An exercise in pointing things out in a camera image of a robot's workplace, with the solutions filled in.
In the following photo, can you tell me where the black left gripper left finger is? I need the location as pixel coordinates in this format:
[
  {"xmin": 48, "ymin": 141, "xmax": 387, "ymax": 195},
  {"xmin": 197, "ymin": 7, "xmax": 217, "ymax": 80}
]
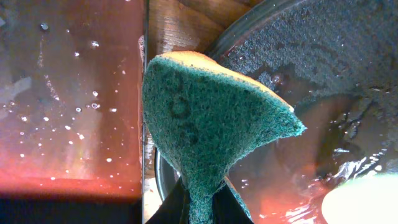
[{"xmin": 146, "ymin": 179, "xmax": 190, "ymax": 224}]

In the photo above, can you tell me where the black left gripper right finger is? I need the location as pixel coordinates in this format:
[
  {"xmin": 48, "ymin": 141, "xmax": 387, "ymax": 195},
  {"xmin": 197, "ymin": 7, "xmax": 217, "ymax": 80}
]
[{"xmin": 213, "ymin": 179, "xmax": 253, "ymax": 224}]

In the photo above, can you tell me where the green yellow sponge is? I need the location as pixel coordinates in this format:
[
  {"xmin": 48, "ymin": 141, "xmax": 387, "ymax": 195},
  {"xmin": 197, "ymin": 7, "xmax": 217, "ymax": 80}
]
[{"xmin": 142, "ymin": 51, "xmax": 305, "ymax": 224}]

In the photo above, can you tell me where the pale green plate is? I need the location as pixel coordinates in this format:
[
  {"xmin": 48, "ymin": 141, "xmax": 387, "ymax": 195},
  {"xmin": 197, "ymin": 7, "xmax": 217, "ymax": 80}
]
[{"xmin": 322, "ymin": 174, "xmax": 397, "ymax": 224}]

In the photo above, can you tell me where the dark rectangular tray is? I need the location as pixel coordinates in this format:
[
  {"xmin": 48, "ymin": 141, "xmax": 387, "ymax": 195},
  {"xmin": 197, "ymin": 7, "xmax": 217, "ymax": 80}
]
[{"xmin": 1, "ymin": 0, "xmax": 145, "ymax": 223}]

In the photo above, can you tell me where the round black tray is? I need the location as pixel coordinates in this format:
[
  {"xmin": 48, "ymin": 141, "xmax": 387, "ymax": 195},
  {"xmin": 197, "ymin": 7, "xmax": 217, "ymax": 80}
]
[{"xmin": 154, "ymin": 0, "xmax": 398, "ymax": 224}]

